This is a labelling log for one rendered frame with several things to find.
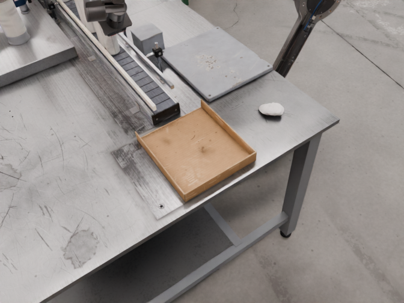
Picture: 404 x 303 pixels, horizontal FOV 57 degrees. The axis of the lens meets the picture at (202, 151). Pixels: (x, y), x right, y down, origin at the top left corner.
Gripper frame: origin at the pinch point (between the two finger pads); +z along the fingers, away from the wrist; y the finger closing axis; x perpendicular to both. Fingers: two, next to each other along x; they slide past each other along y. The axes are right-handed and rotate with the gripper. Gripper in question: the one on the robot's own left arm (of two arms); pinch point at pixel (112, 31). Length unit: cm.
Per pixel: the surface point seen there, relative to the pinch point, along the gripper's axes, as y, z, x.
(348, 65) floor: -169, 85, 55
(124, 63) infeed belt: -0.4, 8.3, 9.9
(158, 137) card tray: 6.1, -12.1, 41.5
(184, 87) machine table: -14.2, -1.2, 29.0
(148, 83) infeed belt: -2.3, -2.0, 22.3
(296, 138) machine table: -30, -29, 62
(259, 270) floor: -18, 32, 119
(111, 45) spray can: 0.5, 9.3, 1.8
